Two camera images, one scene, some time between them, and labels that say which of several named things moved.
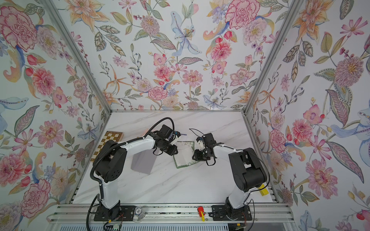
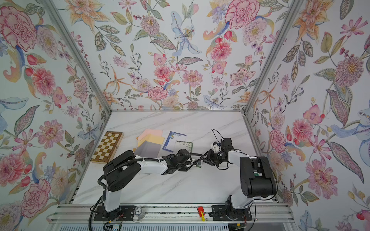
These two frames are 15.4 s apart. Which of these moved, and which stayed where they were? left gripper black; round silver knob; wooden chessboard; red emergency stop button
Moved: left gripper black
Stayed: wooden chessboard; red emergency stop button; round silver knob
